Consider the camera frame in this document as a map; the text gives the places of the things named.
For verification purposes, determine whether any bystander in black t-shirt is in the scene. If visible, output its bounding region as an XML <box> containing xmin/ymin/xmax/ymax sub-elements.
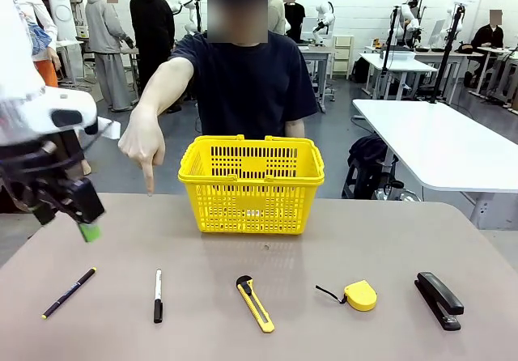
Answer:
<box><xmin>282</xmin><ymin>0</ymin><xmax>307</xmax><ymax>45</ymax></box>

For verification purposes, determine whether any yellow plastic shopping basket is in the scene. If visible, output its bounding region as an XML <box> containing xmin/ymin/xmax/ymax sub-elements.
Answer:
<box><xmin>177</xmin><ymin>134</ymin><xmax>325</xmax><ymax>236</ymax></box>

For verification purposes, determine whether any bystander in black coat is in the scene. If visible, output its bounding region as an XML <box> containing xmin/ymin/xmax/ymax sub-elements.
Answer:
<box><xmin>129</xmin><ymin>0</ymin><xmax>183</xmax><ymax>115</ymax></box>

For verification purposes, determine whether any dark blue pen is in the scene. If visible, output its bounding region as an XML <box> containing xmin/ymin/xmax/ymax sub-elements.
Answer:
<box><xmin>40</xmin><ymin>266</ymin><xmax>97</xmax><ymax>321</ymax></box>

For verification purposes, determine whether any person's right forearm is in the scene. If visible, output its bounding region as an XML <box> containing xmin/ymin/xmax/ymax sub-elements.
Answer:
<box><xmin>131</xmin><ymin>57</ymin><xmax>196</xmax><ymax>118</ymax></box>

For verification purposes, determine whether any black stapler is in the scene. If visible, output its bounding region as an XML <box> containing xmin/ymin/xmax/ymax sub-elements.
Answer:
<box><xmin>413</xmin><ymin>271</ymin><xmax>465</xmax><ymax>332</ymax></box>

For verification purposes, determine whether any black tripod pole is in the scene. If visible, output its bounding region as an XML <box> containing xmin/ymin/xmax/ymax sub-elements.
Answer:
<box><xmin>428</xmin><ymin>5</ymin><xmax>465</xmax><ymax>105</ymax></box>
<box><xmin>379</xmin><ymin>6</ymin><xmax>401</xmax><ymax>97</ymax></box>

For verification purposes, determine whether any white standing air conditioner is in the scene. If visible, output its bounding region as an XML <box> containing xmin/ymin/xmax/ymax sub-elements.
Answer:
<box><xmin>44</xmin><ymin>0</ymin><xmax>79</xmax><ymax>42</ymax></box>

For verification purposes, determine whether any person in navy t-shirt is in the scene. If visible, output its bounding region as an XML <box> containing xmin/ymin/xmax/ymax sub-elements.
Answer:
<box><xmin>169</xmin><ymin>0</ymin><xmax>320</xmax><ymax>140</ymax></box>

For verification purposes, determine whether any white background desk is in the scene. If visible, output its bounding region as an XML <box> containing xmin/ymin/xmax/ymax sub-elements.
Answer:
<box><xmin>358</xmin><ymin>51</ymin><xmax>439</xmax><ymax>100</ymax></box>

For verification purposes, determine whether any bystander in white and orange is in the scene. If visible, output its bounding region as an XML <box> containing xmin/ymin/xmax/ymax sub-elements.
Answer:
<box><xmin>0</xmin><ymin>0</ymin><xmax>62</xmax><ymax>90</ymax></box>

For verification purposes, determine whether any white drawer unit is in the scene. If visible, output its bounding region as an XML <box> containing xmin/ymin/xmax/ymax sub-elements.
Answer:
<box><xmin>331</xmin><ymin>35</ymin><xmax>355</xmax><ymax>81</ymax></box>

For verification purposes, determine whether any yellow utility knife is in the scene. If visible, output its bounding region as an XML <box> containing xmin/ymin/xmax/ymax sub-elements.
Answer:
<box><xmin>236</xmin><ymin>274</ymin><xmax>276</xmax><ymax>333</ymax></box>

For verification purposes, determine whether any bystander with dark vest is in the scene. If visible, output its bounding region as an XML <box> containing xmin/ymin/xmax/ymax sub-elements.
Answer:
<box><xmin>406</xmin><ymin>0</ymin><xmax>426</xmax><ymax>49</ymax></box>

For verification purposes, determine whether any black backpack on stool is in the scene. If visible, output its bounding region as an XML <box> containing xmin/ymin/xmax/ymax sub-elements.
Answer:
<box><xmin>342</xmin><ymin>134</ymin><xmax>405</xmax><ymax>201</ymax></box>

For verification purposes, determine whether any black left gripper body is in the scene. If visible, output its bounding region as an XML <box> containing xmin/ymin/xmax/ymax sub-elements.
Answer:
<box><xmin>0</xmin><ymin>140</ymin><xmax>107</xmax><ymax>225</ymax></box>

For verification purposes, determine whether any bystander in grey hoodie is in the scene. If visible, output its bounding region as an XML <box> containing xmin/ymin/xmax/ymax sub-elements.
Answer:
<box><xmin>84</xmin><ymin>0</ymin><xmax>137</xmax><ymax>113</ymax></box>

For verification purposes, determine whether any yellow tape measure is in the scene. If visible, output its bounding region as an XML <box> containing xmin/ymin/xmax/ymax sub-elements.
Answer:
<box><xmin>315</xmin><ymin>279</ymin><xmax>379</xmax><ymax>312</ymax></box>

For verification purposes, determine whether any person's right hand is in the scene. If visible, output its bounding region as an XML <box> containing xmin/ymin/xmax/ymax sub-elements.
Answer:
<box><xmin>117</xmin><ymin>105</ymin><xmax>167</xmax><ymax>197</ymax></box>

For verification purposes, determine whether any large white table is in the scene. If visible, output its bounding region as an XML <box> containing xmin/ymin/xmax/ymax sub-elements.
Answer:
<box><xmin>351</xmin><ymin>99</ymin><xmax>518</xmax><ymax>231</ymax></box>

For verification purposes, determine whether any grey background desk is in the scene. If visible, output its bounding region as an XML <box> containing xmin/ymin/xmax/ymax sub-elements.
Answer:
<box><xmin>298</xmin><ymin>44</ymin><xmax>337</xmax><ymax>113</ymax></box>

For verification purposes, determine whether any person's left forearm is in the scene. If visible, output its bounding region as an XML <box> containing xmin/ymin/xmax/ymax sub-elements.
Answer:
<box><xmin>285</xmin><ymin>118</ymin><xmax>306</xmax><ymax>139</ymax></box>

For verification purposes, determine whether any bystander in beige top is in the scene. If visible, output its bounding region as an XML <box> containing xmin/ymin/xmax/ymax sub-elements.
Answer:
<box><xmin>266</xmin><ymin>0</ymin><xmax>287</xmax><ymax>36</ymax></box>

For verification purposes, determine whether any seated bystander in black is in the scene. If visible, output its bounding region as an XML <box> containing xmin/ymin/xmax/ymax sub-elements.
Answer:
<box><xmin>465</xmin><ymin>9</ymin><xmax>506</xmax><ymax>89</ymax></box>

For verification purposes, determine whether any white marker with black cap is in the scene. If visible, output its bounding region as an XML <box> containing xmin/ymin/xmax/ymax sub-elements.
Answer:
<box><xmin>152</xmin><ymin>268</ymin><xmax>164</xmax><ymax>325</ymax></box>

